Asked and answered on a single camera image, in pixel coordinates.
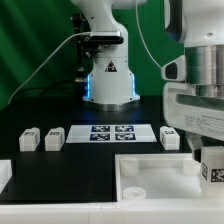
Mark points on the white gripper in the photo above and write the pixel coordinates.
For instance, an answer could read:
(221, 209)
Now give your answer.
(184, 110)

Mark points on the white square tabletop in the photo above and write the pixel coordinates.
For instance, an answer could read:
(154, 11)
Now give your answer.
(160, 177)

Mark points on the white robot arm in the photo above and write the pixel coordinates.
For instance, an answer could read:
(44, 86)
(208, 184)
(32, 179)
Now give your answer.
(197, 24)

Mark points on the white sheet with markers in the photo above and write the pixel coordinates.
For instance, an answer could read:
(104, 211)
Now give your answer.
(111, 133)

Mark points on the white front fence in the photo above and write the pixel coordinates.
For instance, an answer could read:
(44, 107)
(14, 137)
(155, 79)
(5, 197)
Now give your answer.
(125, 212)

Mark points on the white left fence block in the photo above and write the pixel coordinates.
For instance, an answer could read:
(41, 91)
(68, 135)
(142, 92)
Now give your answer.
(5, 173)

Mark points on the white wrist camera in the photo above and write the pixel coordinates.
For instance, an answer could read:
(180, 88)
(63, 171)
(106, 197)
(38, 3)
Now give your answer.
(175, 70)

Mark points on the black camera on stand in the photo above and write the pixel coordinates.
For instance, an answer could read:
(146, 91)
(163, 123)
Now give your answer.
(87, 47)

